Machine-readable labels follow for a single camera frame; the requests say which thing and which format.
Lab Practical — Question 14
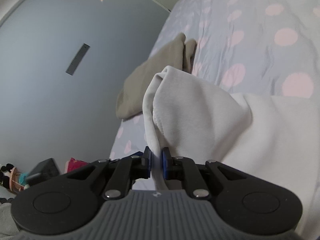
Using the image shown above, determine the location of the colourful toy pile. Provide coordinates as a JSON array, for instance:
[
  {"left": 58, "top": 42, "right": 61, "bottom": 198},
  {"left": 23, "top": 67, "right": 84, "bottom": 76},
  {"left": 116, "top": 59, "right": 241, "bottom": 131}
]
[{"left": 0, "top": 164, "right": 30, "bottom": 194}]

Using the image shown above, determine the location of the white sweatshirt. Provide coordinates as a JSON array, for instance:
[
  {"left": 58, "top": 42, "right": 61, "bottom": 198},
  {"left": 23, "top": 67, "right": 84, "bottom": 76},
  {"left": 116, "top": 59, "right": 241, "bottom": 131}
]
[{"left": 143, "top": 66, "right": 319, "bottom": 239}]

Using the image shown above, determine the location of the grey pink polka-dot bedspread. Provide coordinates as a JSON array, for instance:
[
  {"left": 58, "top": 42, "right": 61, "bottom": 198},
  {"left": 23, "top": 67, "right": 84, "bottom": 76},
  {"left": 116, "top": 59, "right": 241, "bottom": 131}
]
[{"left": 108, "top": 0, "right": 320, "bottom": 160}]

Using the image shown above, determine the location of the red pink floor item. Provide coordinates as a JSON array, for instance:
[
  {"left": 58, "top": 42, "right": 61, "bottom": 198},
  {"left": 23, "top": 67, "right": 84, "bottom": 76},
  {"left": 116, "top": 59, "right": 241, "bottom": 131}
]
[{"left": 64, "top": 158, "right": 88, "bottom": 173}]

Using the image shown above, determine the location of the folded beige garment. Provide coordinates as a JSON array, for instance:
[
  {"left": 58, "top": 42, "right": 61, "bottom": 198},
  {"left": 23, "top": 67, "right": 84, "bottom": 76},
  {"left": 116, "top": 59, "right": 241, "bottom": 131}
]
[{"left": 115, "top": 32, "right": 198, "bottom": 120}]

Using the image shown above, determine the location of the grey wall plate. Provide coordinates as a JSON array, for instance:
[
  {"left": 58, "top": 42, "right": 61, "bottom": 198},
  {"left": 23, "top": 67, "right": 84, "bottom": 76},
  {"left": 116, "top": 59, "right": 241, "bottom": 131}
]
[{"left": 66, "top": 43, "right": 90, "bottom": 76}]

